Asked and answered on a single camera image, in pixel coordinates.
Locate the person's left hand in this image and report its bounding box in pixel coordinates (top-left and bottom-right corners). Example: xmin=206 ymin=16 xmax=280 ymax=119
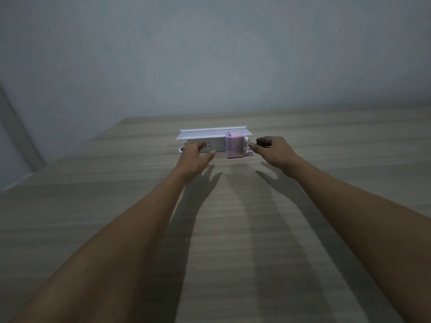
xmin=176 ymin=141 xmax=217 ymax=181

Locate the person's right forearm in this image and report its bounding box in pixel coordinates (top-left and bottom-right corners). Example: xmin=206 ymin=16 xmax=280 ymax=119
xmin=281 ymin=157 xmax=431 ymax=323

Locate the pink charger adapter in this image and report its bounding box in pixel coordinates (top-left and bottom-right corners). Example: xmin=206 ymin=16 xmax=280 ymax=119
xmin=225 ymin=132 xmax=245 ymax=159

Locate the person's right hand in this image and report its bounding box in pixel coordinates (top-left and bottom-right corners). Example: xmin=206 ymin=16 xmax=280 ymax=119
xmin=249 ymin=136 xmax=304 ymax=176

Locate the white power strip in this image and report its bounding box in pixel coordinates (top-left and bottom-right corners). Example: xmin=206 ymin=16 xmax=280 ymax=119
xmin=185 ymin=137 xmax=228 ymax=153

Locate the person's left forearm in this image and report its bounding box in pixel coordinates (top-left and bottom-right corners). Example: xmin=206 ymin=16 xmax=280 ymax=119
xmin=10 ymin=166 xmax=200 ymax=323

